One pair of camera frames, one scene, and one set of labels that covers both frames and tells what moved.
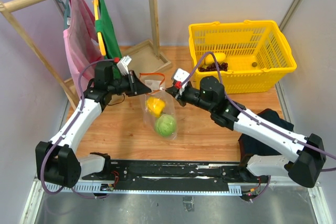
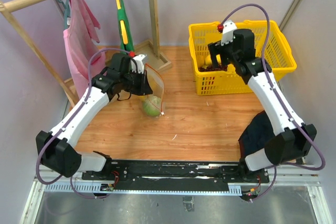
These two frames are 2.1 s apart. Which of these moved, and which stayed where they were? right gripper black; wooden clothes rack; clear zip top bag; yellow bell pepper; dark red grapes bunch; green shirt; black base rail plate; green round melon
Moved: green round melon; right gripper black; green shirt; clear zip top bag; yellow bell pepper
Stayed: black base rail plate; dark red grapes bunch; wooden clothes rack
